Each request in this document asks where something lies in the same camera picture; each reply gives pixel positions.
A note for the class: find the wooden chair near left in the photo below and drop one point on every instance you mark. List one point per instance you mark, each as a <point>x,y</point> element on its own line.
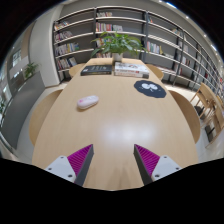
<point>39,114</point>

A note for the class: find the wooden chairs at right table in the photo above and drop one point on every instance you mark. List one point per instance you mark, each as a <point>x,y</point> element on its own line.
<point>211,112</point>

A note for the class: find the black book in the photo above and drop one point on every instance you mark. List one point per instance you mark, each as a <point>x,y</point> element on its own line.
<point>97,70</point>

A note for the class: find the wooden chair near right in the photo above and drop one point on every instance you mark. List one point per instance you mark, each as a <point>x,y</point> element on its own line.
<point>189,113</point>

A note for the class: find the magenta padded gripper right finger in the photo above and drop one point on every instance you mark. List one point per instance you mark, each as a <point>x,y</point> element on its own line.
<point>153,167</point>

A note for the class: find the green potted plant white pot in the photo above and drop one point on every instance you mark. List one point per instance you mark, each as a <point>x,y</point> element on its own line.
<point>116,43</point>

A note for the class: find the small plant on left counter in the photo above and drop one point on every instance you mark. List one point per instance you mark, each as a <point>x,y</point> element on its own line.
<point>30,69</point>

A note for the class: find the white pink computer mouse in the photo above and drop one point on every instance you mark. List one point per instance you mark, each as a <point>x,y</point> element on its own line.
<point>87,102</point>

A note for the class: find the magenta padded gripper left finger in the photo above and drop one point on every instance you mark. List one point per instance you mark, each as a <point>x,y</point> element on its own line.
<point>74,167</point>

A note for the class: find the wooden chair far left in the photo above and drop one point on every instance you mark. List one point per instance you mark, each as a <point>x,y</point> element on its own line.
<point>75,69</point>

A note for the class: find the dark round mouse pad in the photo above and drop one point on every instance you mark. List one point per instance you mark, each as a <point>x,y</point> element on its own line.
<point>150,89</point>

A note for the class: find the wooden chair far right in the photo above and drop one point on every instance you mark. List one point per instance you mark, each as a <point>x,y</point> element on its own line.
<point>157,74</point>

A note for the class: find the grey bookshelf with books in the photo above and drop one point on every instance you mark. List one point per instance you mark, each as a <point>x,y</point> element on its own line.
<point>186,58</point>

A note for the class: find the wooden chair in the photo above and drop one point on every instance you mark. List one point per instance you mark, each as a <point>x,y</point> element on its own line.
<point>39,114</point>
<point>189,113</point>
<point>75,69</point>
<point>157,74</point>

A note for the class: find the white red book stack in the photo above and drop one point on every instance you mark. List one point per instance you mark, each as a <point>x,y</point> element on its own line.
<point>131,70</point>

